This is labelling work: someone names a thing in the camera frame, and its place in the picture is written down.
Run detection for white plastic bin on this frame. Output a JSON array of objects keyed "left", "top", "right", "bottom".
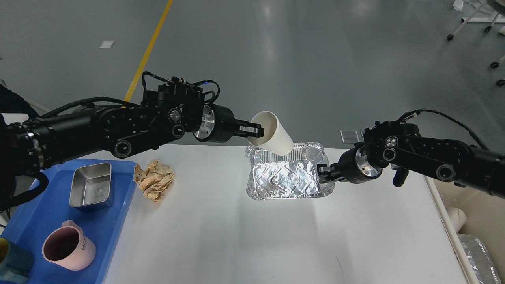
[{"left": 425, "top": 177, "right": 505, "bottom": 284}]

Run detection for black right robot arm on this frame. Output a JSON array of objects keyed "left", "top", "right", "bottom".
[{"left": 317, "top": 108, "right": 505, "bottom": 198}]

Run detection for aluminium foil tray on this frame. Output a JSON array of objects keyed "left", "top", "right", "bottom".
[{"left": 245, "top": 142, "right": 335, "bottom": 201}]

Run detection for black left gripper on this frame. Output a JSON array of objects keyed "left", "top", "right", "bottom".
[{"left": 193, "top": 104, "right": 265, "bottom": 143}]

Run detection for stainless steel rectangular tray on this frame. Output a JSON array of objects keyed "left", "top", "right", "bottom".
[{"left": 69, "top": 163, "right": 113, "bottom": 211}]

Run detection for teal cup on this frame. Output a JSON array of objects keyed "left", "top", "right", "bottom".
[{"left": 0, "top": 237, "right": 34, "bottom": 284}]

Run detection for foil tray in bin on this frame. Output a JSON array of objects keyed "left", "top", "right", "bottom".
[{"left": 458, "top": 234, "right": 502, "bottom": 284}]

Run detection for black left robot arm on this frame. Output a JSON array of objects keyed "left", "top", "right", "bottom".
[{"left": 1, "top": 71, "right": 267, "bottom": 211}]

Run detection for white side table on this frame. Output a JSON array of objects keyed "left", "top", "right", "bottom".
[{"left": 1, "top": 113, "right": 29, "bottom": 125}]

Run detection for seated person leg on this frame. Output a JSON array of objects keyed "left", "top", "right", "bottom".
[{"left": 0, "top": 85, "right": 39, "bottom": 119}]

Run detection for pink plastic mug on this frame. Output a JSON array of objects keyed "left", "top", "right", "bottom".
[{"left": 41, "top": 220, "right": 96, "bottom": 271}]

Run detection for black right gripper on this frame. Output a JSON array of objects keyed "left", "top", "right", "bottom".
[{"left": 317, "top": 145, "right": 383, "bottom": 185}]

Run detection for cream paper cup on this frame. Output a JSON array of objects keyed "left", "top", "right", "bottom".
[{"left": 247, "top": 111, "right": 294, "bottom": 156}]

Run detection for brown paper ball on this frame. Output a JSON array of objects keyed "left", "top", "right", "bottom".
[{"left": 133, "top": 160, "right": 175, "bottom": 202}]

